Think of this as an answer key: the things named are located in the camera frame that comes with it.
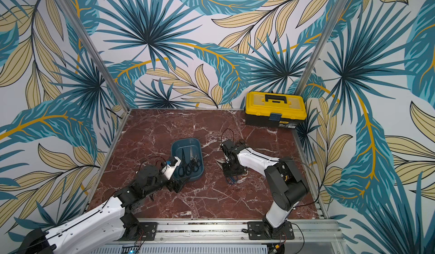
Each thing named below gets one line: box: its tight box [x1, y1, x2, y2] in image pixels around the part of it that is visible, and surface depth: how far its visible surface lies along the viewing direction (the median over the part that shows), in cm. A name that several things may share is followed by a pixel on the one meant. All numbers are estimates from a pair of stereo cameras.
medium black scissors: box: [190, 146, 202, 173], surface depth 96 cm
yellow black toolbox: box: [244, 91, 307, 129], surface depth 102 cm
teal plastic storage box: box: [170, 137, 204, 181], surface depth 98 cm
